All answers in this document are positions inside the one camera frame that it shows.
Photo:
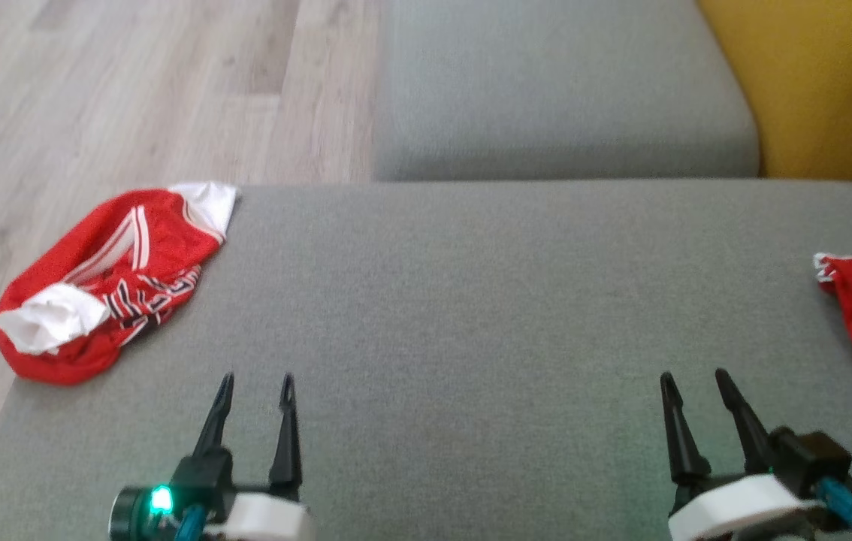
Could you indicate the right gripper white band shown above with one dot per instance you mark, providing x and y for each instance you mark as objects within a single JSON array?
[{"x": 734, "y": 511}]

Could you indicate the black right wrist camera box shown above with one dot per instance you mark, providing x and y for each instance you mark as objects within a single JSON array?
[{"x": 809, "y": 454}]

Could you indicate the small grey sofa cushion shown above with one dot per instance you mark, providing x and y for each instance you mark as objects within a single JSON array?
[{"x": 561, "y": 83}]

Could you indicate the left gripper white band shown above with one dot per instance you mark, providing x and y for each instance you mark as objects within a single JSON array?
[{"x": 268, "y": 522}]

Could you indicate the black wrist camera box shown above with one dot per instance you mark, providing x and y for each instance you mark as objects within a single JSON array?
[
  {"x": 200, "y": 473},
  {"x": 809, "y": 454}
]

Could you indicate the large grey sofa seat cushion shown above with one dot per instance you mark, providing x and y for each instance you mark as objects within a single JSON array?
[{"x": 471, "y": 315}]

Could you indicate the yellow upholstered cushion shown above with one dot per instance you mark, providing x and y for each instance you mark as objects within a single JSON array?
[{"x": 824, "y": 75}]

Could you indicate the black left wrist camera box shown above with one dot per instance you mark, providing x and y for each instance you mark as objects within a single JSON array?
[{"x": 200, "y": 473}]

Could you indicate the red basketball jersey black lettering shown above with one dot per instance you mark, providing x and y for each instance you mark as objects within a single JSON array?
[{"x": 95, "y": 240}]

